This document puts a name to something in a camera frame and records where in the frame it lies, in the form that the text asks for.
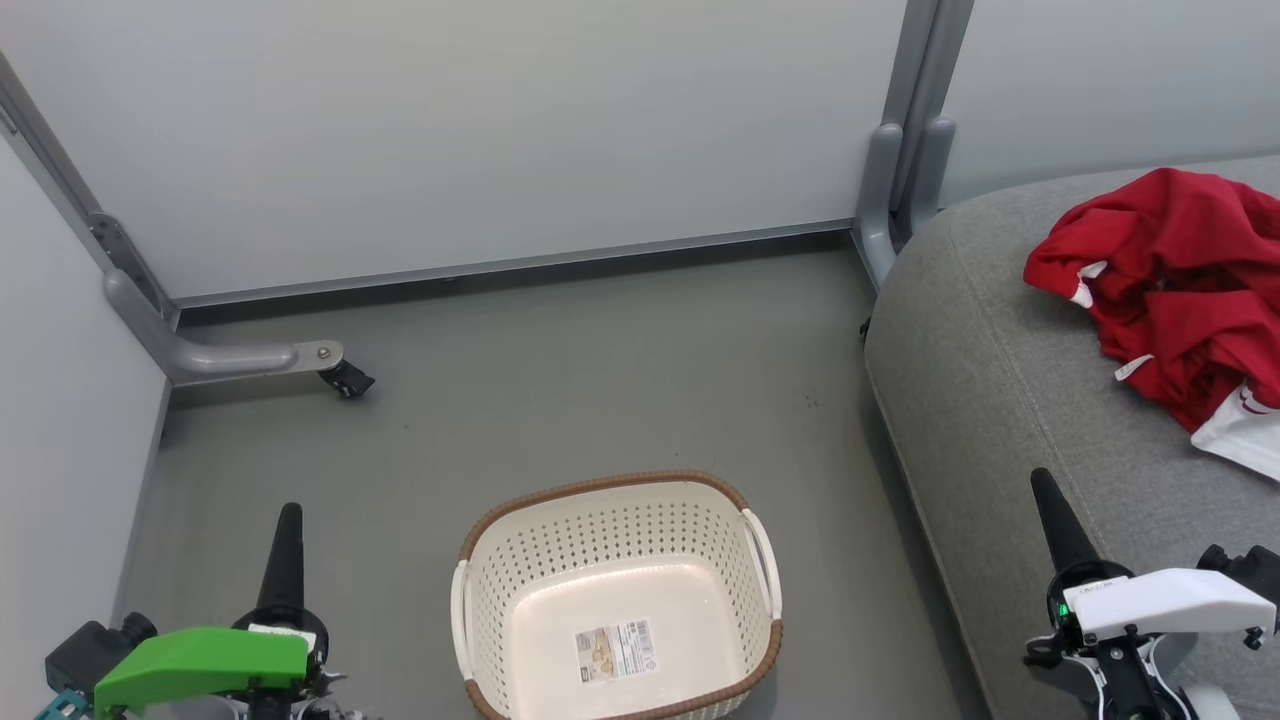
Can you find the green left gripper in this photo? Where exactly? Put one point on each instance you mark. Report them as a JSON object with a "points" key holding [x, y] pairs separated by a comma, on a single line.
{"points": [[200, 665]]}

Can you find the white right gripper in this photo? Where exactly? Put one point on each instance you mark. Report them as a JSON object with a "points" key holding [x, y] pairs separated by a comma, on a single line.
{"points": [[1160, 600]]}

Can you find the red shorts with white waistband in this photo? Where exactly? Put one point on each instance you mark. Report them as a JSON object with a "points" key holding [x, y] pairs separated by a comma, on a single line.
{"points": [[1240, 435]]}

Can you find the red jersey with white trim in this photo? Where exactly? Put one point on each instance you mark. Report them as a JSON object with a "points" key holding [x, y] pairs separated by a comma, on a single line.
{"points": [[1150, 230]]}

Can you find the cream perforated laundry basket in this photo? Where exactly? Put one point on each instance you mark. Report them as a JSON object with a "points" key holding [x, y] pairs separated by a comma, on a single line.
{"points": [[620, 590]]}

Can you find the grey fabric sofa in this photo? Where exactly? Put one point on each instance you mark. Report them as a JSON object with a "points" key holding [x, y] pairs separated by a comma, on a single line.
{"points": [[1000, 400]]}

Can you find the black caster wheel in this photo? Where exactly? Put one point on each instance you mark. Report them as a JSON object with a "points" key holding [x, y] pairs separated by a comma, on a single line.
{"points": [[348, 380]]}

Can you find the teal connector plug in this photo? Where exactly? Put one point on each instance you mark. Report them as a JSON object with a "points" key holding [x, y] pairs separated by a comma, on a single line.
{"points": [[62, 708]]}

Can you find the paper label sticker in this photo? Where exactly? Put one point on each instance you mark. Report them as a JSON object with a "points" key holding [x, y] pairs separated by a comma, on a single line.
{"points": [[614, 650]]}

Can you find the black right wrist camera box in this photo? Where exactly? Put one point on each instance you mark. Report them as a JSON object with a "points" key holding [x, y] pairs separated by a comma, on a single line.
{"points": [[1245, 572]]}

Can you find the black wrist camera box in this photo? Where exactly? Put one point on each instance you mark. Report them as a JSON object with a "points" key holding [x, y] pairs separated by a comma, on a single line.
{"points": [[90, 650], [1245, 572]]}

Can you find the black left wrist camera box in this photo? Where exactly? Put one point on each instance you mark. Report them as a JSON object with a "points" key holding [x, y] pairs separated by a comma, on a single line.
{"points": [[90, 650]]}

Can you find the grey partition post with leg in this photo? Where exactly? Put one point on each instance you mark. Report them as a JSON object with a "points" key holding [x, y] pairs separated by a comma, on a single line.
{"points": [[200, 358]]}

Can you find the grey partition bottom rail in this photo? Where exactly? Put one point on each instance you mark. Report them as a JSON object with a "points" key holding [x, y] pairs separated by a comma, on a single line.
{"points": [[500, 265]]}

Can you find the grey double partition post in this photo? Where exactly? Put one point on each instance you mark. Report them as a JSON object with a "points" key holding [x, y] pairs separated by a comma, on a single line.
{"points": [[905, 150]]}

